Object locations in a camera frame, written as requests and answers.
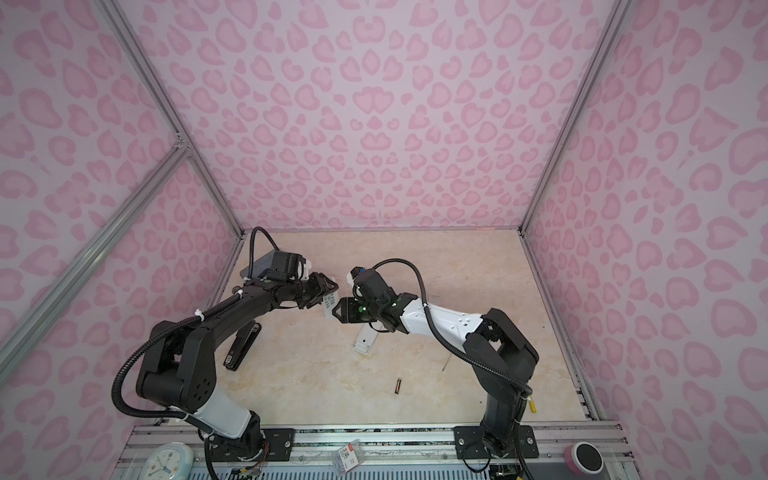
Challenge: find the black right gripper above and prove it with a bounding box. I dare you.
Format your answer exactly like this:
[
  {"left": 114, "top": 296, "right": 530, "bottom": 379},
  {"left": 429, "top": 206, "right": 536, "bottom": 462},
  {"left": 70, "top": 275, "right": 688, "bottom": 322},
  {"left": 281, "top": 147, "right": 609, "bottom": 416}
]
[{"left": 329, "top": 296, "right": 384, "bottom": 324}]

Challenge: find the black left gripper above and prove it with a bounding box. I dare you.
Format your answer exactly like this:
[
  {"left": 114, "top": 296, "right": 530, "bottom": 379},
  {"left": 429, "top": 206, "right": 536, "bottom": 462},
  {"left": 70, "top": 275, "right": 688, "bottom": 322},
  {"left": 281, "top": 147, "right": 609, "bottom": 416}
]
[{"left": 287, "top": 272, "right": 339, "bottom": 309}]

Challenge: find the white remote control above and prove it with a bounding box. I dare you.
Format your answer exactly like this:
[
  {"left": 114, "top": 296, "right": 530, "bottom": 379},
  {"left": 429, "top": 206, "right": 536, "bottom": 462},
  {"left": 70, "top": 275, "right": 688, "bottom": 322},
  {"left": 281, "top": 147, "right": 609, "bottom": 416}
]
[
  {"left": 353, "top": 326, "right": 379, "bottom": 356},
  {"left": 322, "top": 292, "right": 339, "bottom": 320}
]

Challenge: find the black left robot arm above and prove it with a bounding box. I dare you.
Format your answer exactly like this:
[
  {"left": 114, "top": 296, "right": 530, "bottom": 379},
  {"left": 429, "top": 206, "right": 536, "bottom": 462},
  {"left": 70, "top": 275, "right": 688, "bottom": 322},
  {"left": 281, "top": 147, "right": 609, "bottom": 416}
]
[{"left": 111, "top": 251, "right": 338, "bottom": 461}]

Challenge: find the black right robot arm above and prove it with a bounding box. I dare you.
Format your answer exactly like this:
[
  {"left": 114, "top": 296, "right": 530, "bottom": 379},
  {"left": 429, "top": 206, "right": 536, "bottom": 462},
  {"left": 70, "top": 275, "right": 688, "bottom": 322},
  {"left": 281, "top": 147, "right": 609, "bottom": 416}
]
[{"left": 332, "top": 259, "right": 539, "bottom": 458}]

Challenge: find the grey rectangular sponge block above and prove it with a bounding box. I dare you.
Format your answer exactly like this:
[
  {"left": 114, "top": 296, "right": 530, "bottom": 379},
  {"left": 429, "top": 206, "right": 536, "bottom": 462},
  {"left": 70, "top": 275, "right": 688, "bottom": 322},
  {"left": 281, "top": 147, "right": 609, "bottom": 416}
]
[{"left": 239, "top": 255, "right": 271, "bottom": 281}]

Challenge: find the black stapler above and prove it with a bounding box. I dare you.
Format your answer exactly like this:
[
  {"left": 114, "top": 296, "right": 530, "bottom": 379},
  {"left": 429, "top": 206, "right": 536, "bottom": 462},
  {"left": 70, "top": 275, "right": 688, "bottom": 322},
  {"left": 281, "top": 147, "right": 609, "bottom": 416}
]
[{"left": 223, "top": 321, "right": 262, "bottom": 371}]

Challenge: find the small clear parts box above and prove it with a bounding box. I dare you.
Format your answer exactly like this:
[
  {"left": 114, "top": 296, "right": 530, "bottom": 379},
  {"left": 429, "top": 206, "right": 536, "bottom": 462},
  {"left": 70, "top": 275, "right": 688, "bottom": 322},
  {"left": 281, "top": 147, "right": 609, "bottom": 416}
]
[{"left": 333, "top": 441, "right": 364, "bottom": 475}]

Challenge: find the white analog clock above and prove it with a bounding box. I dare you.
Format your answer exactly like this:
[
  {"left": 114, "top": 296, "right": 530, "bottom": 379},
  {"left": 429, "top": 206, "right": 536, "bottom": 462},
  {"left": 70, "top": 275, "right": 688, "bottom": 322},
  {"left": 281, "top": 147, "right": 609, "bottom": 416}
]
[{"left": 139, "top": 442, "right": 194, "bottom": 480}]

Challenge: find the pink tape roll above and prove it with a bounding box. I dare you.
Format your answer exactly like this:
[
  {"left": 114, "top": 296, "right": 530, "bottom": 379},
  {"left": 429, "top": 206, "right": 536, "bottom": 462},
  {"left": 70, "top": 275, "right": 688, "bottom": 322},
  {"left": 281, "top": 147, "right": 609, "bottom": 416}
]
[{"left": 564, "top": 441, "right": 605, "bottom": 476}]

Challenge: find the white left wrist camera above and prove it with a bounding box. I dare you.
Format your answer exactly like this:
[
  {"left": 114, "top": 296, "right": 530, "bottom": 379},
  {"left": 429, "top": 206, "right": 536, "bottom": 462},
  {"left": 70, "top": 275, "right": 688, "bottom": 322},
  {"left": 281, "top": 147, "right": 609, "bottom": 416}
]
[{"left": 298, "top": 257, "right": 312, "bottom": 280}]

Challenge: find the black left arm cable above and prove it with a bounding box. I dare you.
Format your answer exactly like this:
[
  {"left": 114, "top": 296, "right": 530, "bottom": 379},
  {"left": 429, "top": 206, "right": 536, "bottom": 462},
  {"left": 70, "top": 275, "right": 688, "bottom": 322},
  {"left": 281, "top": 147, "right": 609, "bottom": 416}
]
[{"left": 247, "top": 226, "right": 281, "bottom": 280}]

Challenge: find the aluminium front rail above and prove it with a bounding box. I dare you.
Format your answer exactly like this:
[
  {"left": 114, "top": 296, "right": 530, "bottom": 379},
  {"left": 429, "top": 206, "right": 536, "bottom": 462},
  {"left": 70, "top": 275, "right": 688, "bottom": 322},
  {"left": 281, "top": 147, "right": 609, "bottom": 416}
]
[{"left": 111, "top": 421, "right": 640, "bottom": 479}]

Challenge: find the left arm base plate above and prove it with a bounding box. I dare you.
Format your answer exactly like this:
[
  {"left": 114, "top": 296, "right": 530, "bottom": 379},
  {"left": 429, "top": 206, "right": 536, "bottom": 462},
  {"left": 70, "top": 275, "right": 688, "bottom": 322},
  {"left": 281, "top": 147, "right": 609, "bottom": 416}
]
[{"left": 208, "top": 428, "right": 296, "bottom": 463}]

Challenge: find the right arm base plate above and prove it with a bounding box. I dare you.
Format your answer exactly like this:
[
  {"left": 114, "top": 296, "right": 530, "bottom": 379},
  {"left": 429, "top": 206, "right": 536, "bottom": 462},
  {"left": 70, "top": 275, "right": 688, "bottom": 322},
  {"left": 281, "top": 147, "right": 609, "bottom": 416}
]
[{"left": 453, "top": 425, "right": 540, "bottom": 460}]

